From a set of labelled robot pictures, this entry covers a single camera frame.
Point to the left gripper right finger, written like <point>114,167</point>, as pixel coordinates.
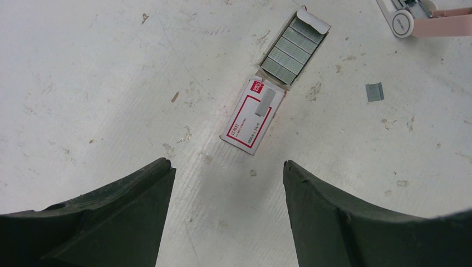
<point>331,227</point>

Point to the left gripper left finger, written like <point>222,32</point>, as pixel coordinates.
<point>119,224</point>

